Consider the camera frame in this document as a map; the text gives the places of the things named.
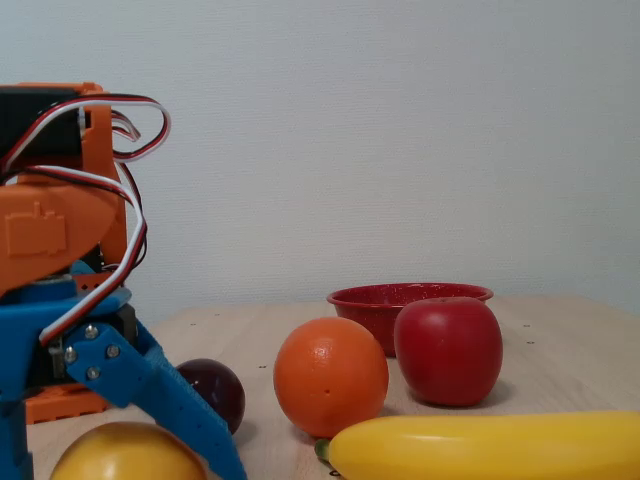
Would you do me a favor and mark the blue gripper body black servo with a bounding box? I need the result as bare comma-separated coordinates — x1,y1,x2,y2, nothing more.
0,262,140,402

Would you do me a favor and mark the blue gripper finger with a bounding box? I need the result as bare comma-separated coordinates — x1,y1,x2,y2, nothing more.
0,398,36,480
63,319,250,480

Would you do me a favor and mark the yellow orange toy peach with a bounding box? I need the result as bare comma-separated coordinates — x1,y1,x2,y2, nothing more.
49,421,209,480

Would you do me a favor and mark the orange robot base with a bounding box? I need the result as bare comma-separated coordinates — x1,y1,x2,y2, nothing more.
23,383,110,425

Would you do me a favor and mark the red speckled enamel bowl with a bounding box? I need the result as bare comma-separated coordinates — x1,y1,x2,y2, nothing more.
326,282,495,358

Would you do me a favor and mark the dark purple toy plum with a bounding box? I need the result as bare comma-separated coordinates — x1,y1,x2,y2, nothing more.
175,357,247,435

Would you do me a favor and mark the toy orange fruit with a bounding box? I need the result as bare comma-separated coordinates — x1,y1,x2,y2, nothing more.
273,316,390,440

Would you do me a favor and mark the red toy apple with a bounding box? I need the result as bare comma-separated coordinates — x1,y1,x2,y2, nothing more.
393,296,504,407

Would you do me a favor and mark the yellow toy banana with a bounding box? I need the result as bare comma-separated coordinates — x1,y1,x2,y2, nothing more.
314,410,640,480

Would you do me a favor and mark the red white black servo cable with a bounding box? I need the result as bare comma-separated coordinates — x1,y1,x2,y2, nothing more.
0,92,173,347

